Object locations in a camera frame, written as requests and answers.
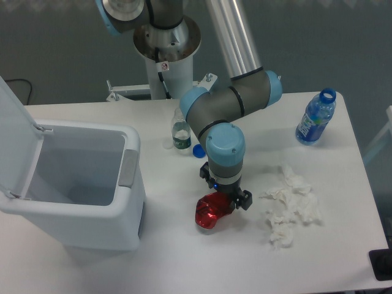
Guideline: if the white metal base frame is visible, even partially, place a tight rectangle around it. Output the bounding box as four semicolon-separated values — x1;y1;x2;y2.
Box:
105;72;282;102

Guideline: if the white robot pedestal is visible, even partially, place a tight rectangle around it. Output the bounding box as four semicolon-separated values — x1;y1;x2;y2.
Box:
134;16;201;100

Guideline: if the blue plastic water bottle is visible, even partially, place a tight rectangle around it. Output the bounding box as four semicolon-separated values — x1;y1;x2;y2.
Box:
295;88;336;145

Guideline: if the white trash bin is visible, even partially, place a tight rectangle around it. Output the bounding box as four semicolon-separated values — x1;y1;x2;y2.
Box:
1;82;146;251

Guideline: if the crushed red can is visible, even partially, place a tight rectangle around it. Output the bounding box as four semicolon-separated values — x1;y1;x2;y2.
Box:
195;192;235;230

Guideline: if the clear plastic bottle green label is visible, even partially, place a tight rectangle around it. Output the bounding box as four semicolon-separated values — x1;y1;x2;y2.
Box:
171;108;191;156

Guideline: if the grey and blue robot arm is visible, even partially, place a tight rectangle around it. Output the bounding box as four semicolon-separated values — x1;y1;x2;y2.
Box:
96;1;282;209

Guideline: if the crumpled white tissue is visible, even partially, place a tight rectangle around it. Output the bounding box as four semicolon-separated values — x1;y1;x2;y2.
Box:
259;164;323;249

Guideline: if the black cable on floor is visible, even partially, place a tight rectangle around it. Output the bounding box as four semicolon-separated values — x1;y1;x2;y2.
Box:
4;78;33;105

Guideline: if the white bottle cap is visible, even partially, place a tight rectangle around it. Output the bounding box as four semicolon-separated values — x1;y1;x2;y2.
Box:
162;141;173;149

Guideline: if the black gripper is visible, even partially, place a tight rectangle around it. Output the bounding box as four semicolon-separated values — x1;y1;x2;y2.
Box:
200;162;252;210

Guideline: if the black device at table edge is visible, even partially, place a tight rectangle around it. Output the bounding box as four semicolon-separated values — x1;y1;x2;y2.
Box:
369;249;391;281

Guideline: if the blue bottle cap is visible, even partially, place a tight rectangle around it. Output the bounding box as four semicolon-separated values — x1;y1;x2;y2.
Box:
192;144;206;158

